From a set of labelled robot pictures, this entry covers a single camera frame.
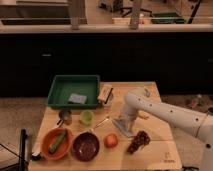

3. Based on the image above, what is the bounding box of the green cucumber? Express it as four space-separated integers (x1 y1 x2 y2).
49 129 67 154

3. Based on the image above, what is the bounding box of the grey blue towel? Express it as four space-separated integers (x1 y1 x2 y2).
112 119 134 138

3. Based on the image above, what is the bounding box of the black pole stand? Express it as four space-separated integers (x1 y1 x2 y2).
19 129 27 171

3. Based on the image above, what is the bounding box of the green plastic tray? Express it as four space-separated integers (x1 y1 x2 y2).
47 75 100 109

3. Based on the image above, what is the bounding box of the orange fruit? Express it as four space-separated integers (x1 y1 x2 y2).
104 134 118 148

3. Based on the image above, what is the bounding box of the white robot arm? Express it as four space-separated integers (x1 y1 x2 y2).
122 87 213 171

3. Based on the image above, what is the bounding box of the dark grape bunch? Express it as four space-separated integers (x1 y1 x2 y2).
127 131 150 154

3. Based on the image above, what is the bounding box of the orange bowl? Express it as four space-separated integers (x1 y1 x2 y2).
41 128 73 160

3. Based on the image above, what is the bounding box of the metal spoon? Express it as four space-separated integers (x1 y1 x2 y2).
89 116 110 132

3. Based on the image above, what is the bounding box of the brown scrub brush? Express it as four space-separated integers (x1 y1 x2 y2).
98 84 113 105

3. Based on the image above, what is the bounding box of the purple bowl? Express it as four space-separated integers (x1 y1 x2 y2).
72 132 100 162

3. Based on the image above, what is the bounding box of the blue sponge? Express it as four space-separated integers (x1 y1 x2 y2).
68 93 87 104

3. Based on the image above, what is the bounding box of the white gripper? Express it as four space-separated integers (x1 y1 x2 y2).
121 115 135 131

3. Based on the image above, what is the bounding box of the small metal pot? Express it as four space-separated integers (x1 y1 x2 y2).
56 109 72 126

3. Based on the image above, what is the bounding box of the light green cup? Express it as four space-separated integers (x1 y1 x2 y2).
80 110 94 126

